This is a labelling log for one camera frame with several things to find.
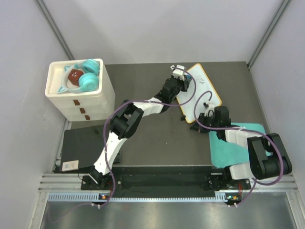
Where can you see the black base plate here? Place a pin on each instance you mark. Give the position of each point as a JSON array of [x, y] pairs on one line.
[[166, 182]]

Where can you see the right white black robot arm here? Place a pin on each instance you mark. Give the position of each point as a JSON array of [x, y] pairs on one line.
[[267, 155]]

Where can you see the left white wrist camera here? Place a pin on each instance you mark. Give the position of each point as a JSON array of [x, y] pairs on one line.
[[178, 72]]

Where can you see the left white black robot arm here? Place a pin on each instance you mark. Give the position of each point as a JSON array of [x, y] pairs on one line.
[[123, 123]]

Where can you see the teal cat ear headphones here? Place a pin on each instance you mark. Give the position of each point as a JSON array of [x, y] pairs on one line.
[[88, 82]]

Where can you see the black box with label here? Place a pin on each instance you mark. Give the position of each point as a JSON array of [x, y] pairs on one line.
[[81, 148]]

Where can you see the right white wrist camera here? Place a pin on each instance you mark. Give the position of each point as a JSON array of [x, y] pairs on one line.
[[209, 106]]

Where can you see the teal cutting board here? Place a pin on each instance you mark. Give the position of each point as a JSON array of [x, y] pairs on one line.
[[225, 154]]

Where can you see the dark red cube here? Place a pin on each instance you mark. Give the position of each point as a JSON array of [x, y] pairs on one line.
[[74, 76]]

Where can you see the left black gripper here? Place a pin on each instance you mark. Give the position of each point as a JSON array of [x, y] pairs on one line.
[[184, 84]]

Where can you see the yellow framed whiteboard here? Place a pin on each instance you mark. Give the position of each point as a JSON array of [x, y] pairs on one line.
[[205, 91]]

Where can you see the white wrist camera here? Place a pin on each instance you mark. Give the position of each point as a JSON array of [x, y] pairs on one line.
[[178, 72], [209, 106]]

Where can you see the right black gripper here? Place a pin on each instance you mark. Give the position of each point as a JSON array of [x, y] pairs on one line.
[[197, 127]]

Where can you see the aluminium frame rail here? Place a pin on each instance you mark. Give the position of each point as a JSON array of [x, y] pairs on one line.
[[60, 182]]

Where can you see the grey slotted cable duct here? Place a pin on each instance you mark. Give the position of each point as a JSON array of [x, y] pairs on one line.
[[101, 197]]

